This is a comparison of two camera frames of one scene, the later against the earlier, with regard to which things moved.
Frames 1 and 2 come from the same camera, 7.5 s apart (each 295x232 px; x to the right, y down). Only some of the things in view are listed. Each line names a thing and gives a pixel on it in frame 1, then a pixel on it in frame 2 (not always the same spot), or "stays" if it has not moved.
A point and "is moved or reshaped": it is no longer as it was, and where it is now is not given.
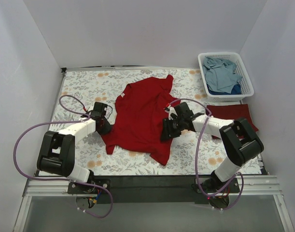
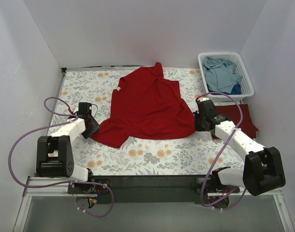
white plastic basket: x=224 y=77 stays
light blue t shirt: x=219 y=74 stays
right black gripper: x=168 y=129 -> x=198 y=121
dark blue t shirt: x=235 y=90 stays
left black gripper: x=106 y=127 -> x=93 y=128
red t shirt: x=141 y=107 is moved or reshaped
